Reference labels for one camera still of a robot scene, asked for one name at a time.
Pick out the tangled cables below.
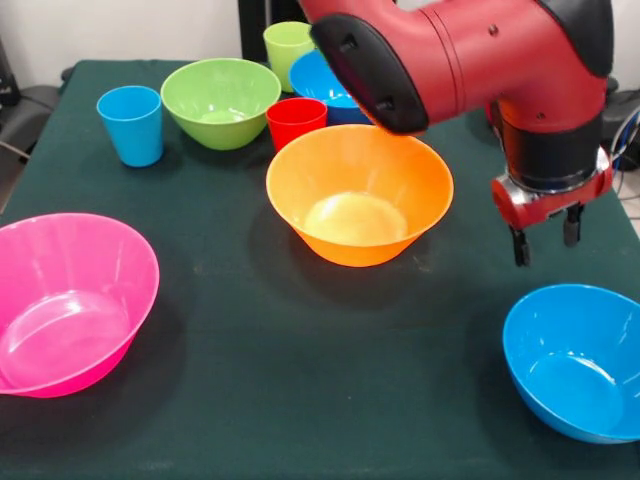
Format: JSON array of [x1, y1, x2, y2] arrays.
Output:
[[610, 110, 640, 201]]

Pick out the large pink bowl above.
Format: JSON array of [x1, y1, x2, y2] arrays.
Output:
[[0, 212, 161, 400]]

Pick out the green cup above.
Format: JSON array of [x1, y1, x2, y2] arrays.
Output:
[[262, 21, 316, 94]]

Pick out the green bowl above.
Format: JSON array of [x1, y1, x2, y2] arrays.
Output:
[[160, 57, 283, 152]]

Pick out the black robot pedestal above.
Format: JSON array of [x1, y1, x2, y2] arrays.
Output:
[[238, 0, 314, 64]]

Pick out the blue bowl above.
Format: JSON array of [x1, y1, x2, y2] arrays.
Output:
[[288, 48, 375, 126], [502, 283, 640, 445]]

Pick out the dark green tablecloth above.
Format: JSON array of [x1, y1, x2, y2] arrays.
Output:
[[0, 58, 640, 480]]

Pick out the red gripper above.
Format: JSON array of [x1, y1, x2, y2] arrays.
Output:
[[490, 148, 615, 268]]

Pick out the blue cup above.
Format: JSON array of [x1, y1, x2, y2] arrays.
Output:
[[96, 85, 165, 168]]

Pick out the red cup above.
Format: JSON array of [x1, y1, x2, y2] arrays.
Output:
[[265, 97, 328, 154]]

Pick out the orange bowl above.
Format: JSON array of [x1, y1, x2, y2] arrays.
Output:
[[265, 123, 455, 268]]

